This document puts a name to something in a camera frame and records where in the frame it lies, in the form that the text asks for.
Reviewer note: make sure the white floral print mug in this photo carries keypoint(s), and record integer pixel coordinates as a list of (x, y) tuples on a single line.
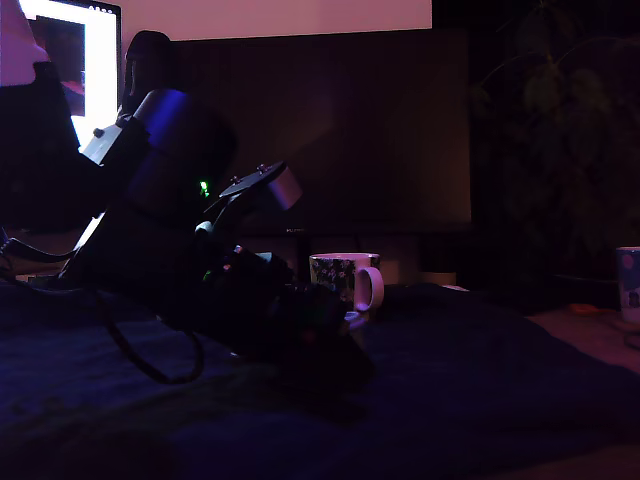
[(340, 272)]

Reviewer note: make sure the black monitor stand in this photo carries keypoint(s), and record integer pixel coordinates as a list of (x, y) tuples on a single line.
[(302, 245)]

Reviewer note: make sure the small white flat object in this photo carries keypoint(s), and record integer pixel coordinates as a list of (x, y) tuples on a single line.
[(455, 287)]

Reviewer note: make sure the dark blue table cloth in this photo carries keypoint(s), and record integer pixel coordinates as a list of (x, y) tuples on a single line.
[(475, 400)]

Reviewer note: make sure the dark wide computer monitor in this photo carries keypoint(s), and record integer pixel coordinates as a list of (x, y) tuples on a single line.
[(375, 125)]

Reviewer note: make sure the small orange object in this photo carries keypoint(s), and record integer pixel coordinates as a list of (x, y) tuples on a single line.
[(582, 308)]

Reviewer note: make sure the black headphones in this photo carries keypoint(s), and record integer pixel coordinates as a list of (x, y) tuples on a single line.
[(150, 55)]

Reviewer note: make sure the pale mug with dots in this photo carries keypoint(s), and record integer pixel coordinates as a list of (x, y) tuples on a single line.
[(630, 280)]

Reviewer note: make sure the green leafy house plant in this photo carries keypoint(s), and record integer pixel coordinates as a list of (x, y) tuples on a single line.
[(545, 85)]

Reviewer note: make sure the lit computer monitor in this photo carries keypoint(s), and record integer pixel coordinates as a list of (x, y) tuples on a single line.
[(102, 60)]

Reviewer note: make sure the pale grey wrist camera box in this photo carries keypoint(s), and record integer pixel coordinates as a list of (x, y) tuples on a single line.
[(282, 187)]

